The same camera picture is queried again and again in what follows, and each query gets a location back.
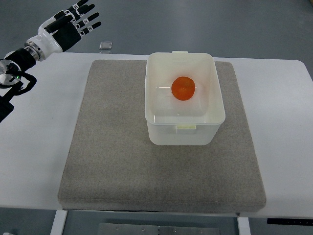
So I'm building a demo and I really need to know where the white table leg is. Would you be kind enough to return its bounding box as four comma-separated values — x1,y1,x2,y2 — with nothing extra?
50,210,67,235
237,217,251,235

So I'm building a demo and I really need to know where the white table leg right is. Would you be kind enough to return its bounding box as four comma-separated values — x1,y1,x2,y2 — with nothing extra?
237,217,251,235

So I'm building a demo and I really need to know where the grey felt mat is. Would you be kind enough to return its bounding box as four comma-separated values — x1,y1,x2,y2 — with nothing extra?
58,60,266,213

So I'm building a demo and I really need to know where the white table leg left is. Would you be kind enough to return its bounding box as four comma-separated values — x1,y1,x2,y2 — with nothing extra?
50,210,67,235

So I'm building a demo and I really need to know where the orange fruit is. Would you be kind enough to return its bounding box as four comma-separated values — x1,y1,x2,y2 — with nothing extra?
171,76,196,101

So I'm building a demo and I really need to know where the white plastic box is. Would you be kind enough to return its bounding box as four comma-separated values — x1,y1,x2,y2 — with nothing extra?
144,51,225,145

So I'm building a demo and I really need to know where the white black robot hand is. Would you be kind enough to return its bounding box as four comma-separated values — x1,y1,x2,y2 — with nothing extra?
24,0,101,57

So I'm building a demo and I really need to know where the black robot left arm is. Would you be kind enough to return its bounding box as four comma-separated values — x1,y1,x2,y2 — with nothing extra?
0,0,101,120

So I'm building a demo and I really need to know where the grey metal base plate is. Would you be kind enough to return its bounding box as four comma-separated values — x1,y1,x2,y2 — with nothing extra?
97,223,221,235

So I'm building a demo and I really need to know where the black table control panel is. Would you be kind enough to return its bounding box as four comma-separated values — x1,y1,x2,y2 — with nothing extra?
267,218,313,226

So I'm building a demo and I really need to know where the small metal floor plate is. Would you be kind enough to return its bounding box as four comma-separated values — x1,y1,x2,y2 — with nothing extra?
99,41,112,50

